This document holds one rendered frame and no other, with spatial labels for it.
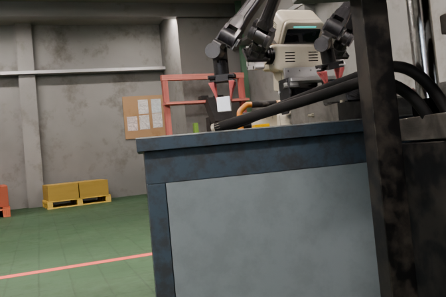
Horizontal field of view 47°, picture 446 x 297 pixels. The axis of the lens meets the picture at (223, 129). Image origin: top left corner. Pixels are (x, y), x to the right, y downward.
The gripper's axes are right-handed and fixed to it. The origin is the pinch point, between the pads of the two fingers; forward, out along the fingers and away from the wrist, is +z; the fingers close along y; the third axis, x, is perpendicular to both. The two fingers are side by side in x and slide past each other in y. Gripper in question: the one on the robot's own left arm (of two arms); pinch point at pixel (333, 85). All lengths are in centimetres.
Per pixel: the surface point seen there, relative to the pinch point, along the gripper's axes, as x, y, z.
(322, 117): -36.0, -19.6, 6.3
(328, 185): -63, -32, 22
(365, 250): -66, -25, 42
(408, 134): -78, -13, 9
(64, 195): 732, -244, 157
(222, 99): -12.3, -48.1, -5.1
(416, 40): -75, -5, -14
